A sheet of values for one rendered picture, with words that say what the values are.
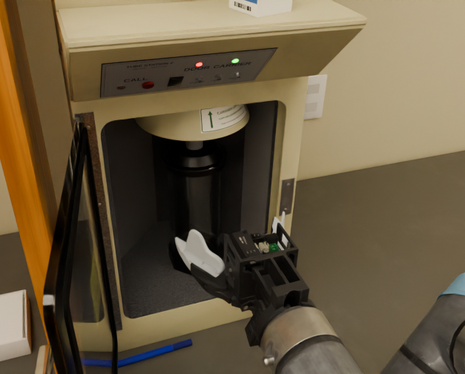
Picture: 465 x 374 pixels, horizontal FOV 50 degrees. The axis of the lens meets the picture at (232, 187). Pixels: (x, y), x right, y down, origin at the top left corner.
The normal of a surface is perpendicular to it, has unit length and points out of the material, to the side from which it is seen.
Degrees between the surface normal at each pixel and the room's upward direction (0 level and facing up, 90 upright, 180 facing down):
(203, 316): 90
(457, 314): 45
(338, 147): 90
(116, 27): 0
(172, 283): 0
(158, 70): 135
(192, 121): 66
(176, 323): 90
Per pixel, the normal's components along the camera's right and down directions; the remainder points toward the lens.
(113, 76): 0.22, 0.96
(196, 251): -0.62, 0.41
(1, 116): 0.35, 0.52
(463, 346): -0.97, -0.23
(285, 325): -0.46, -0.64
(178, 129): -0.16, 0.15
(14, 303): 0.03, -0.84
